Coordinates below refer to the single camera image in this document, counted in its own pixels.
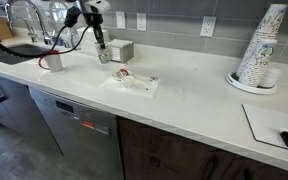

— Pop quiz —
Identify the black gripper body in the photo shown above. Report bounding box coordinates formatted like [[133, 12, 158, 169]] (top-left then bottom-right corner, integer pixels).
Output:
[[83, 13, 104, 33]]

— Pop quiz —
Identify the small white cup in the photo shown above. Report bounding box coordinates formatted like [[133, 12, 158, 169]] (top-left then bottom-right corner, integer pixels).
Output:
[[121, 75, 136, 89]]

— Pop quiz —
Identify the white and red mug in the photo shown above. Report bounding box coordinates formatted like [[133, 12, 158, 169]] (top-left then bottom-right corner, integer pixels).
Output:
[[38, 49, 64, 73]]

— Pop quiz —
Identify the short printed paper cup stack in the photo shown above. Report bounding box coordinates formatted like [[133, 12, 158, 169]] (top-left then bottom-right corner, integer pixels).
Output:
[[239, 37, 279, 88]]

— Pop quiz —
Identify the tall printed paper cup stack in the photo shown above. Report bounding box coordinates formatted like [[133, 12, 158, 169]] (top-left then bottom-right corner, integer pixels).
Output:
[[236, 3, 288, 81]]

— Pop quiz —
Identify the white box container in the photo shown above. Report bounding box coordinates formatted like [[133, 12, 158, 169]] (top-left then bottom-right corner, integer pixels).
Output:
[[76, 26, 111, 58]]

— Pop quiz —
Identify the clear bottle green cap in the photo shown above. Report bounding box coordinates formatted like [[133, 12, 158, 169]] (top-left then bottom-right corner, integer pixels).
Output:
[[66, 26, 82, 51]]

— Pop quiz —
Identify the grey napkin holder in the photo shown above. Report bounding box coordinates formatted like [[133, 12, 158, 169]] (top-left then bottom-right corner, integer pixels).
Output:
[[108, 38, 135, 64]]

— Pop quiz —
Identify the small red patterned plate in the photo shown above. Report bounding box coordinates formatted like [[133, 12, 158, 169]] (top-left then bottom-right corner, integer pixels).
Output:
[[111, 68, 133, 82]]

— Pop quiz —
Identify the blue sponge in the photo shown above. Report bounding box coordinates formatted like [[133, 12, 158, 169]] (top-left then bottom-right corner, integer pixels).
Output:
[[51, 35, 65, 47]]

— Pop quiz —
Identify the tall chrome faucet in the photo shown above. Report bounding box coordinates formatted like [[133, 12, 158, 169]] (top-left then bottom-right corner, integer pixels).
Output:
[[4, 0, 53, 45]]

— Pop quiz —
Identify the white paper mat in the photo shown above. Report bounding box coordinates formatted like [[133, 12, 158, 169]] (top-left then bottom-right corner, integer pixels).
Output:
[[99, 73, 162, 99]]

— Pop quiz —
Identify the small chrome faucet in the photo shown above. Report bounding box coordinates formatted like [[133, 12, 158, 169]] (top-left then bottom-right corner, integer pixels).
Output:
[[12, 16, 39, 43]]

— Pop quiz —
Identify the wooden cutting board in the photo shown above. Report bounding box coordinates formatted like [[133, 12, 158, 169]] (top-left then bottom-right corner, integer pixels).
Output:
[[0, 17, 14, 41]]

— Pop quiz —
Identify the stainless steel dishwasher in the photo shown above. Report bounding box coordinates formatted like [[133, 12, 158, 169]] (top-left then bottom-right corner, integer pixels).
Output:
[[28, 85, 125, 180]]

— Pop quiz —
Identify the steel undermount sink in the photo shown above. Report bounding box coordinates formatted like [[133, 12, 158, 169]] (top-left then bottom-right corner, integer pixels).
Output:
[[0, 43, 43, 66]]

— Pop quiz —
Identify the dark wood sink cabinet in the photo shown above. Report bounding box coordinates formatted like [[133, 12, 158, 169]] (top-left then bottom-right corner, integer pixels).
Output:
[[0, 69, 63, 156]]

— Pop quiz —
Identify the white round tray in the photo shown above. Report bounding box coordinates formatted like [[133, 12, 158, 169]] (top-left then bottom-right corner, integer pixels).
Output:
[[226, 70, 279, 95]]

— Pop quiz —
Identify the white lid stack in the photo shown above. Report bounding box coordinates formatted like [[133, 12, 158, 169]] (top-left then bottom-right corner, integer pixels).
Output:
[[259, 66, 282, 89]]

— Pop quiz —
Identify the white flat board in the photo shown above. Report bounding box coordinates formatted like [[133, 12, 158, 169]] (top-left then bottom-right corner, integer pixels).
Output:
[[242, 103, 288, 154]]

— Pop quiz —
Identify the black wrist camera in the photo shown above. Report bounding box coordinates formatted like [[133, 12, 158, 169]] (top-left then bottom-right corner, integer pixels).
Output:
[[63, 5, 83, 29]]

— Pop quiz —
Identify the white light switch plate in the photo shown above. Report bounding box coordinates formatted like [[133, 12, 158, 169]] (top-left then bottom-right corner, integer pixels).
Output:
[[115, 10, 127, 30]]

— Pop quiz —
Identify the white wall outlet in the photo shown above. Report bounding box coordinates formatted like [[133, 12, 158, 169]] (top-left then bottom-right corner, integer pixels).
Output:
[[199, 15, 218, 38], [136, 12, 148, 32]]

